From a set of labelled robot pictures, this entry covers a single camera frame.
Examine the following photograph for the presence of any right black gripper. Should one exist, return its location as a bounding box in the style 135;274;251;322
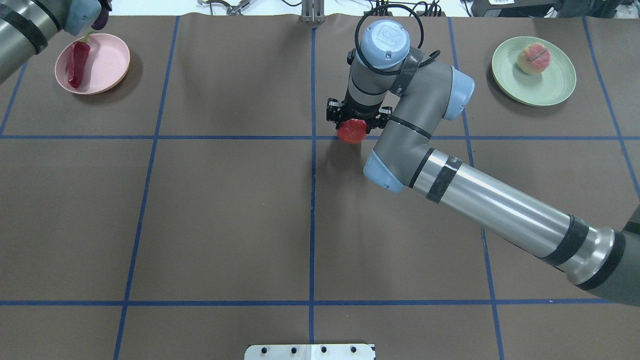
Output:
326;97;393;132

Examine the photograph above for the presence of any red pomegranate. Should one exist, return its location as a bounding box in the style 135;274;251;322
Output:
336;118;368;145

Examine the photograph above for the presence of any yellow pink peach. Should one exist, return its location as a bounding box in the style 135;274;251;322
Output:
516;42;553;75

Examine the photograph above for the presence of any purple eggplant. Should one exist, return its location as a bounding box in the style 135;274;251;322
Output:
91;7;111;31

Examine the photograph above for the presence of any red chili pepper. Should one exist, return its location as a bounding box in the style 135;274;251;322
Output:
66;29;97;89

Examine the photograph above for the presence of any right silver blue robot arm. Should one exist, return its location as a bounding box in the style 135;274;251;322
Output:
326;17;640;306

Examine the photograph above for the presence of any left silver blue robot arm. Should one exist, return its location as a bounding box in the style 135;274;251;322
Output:
0;0;113;83

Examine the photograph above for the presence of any green plate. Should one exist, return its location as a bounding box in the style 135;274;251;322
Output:
491;36;578;107

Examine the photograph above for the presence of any pink plate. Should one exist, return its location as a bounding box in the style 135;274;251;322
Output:
54;33;131;95

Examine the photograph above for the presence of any aluminium frame post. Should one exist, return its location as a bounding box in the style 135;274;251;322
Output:
300;0;326;24

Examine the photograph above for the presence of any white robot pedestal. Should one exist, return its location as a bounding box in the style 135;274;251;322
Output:
243;343;377;360

